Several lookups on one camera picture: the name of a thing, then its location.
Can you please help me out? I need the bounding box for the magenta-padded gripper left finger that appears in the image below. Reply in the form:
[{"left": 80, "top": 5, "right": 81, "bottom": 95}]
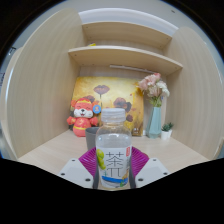
[{"left": 58, "top": 147, "right": 100, "bottom": 190}]

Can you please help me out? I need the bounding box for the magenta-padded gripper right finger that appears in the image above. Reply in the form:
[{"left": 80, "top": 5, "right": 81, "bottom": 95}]
[{"left": 128, "top": 146, "right": 171, "bottom": 189}]

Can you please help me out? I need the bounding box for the clear plastic drink bottle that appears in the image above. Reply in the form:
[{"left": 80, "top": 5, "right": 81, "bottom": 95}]
[{"left": 95, "top": 107, "right": 133, "bottom": 190}]

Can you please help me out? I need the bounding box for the grey textured mug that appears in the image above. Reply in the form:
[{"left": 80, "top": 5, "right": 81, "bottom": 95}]
[{"left": 84, "top": 126, "right": 101, "bottom": 152}]

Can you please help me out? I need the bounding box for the small succulent in white pot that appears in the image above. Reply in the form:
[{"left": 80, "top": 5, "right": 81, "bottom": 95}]
[
  {"left": 167, "top": 121, "right": 175, "bottom": 138},
  {"left": 160, "top": 123, "right": 171, "bottom": 140}
]

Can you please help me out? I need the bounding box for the teal faceted vase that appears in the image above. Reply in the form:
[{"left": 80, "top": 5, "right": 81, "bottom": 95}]
[{"left": 145, "top": 105, "right": 163, "bottom": 139}]

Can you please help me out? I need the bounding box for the red orange plush toy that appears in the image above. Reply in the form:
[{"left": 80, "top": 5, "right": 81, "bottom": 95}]
[{"left": 66, "top": 97, "right": 102, "bottom": 138}]

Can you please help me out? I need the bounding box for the pink white flower bouquet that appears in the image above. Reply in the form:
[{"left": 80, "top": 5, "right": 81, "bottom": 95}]
[{"left": 137, "top": 72, "right": 171, "bottom": 108}]

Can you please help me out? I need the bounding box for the yellow poppy flower painting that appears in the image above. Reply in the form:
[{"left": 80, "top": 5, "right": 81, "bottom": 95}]
[{"left": 71, "top": 76, "right": 145, "bottom": 137}]

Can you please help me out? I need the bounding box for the light wooden shelf unit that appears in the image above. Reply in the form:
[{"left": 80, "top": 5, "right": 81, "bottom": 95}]
[{"left": 68, "top": 21, "right": 184, "bottom": 76}]

